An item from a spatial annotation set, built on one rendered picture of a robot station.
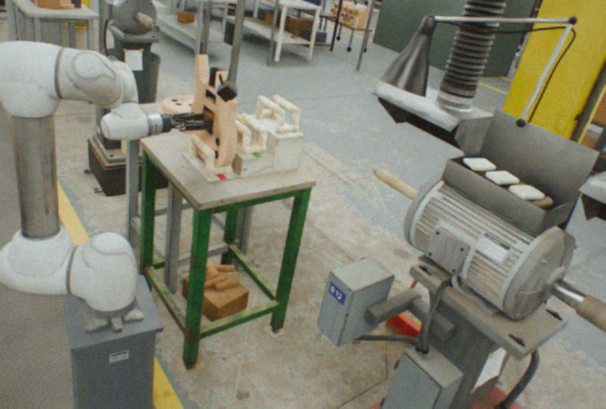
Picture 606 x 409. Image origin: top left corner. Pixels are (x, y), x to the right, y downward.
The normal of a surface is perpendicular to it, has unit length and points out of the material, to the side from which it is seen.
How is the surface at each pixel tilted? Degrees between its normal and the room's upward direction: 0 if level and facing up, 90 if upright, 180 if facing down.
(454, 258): 90
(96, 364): 90
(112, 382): 90
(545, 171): 90
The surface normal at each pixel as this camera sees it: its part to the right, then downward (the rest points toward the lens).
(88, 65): 0.36, -0.10
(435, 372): 0.17, -0.88
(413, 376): -0.79, 0.15
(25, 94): 0.13, 0.53
